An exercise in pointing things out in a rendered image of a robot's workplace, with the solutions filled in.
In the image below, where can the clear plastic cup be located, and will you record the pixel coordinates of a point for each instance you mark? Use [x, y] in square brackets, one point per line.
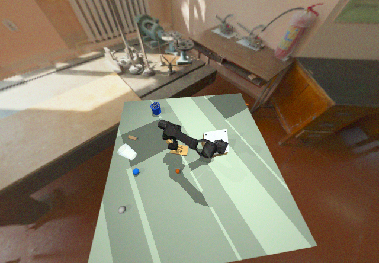
[126, 151]

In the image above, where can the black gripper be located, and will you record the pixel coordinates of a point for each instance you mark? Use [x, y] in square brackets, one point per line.
[174, 145]

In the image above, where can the blue cup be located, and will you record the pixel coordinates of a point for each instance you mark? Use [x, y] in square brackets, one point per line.
[156, 108]

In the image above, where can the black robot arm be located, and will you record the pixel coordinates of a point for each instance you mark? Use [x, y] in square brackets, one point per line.
[172, 130]

